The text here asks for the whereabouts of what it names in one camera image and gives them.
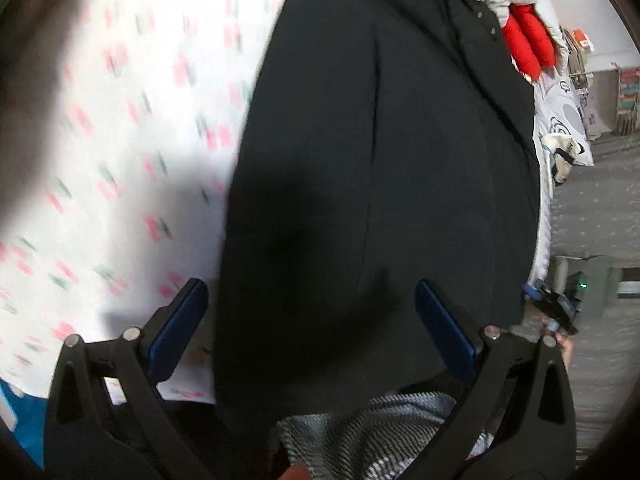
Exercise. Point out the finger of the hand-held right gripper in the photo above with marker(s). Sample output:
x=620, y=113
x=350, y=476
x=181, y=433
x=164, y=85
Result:
x=530, y=290

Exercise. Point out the white pillow with grey dots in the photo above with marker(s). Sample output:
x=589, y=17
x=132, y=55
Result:
x=560, y=105

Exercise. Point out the small orange box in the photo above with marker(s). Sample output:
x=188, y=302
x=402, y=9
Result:
x=582, y=36

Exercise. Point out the person's right hand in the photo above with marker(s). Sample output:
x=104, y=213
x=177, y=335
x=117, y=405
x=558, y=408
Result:
x=566, y=350

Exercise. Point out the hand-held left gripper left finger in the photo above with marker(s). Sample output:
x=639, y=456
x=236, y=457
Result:
x=182, y=320

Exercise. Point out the white tote bag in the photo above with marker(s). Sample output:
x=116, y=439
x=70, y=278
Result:
x=565, y=152

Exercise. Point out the blue plastic object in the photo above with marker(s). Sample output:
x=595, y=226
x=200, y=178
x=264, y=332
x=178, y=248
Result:
x=20, y=420

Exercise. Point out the grey floor appliance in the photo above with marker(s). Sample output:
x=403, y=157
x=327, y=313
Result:
x=595, y=285

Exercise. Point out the black jacket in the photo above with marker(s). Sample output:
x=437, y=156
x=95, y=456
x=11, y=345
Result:
x=375, y=185

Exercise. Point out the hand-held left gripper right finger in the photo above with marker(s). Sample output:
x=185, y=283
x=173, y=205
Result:
x=442, y=325

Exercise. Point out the stack of books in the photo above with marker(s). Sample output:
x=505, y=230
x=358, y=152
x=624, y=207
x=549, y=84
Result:
x=577, y=55

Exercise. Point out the white cardboard box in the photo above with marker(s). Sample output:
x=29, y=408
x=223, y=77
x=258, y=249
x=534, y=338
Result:
x=595, y=117

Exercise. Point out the person's left hand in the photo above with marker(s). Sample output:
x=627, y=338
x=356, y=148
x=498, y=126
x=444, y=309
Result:
x=297, y=472

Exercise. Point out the grey striped knit garment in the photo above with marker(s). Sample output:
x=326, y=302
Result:
x=375, y=425

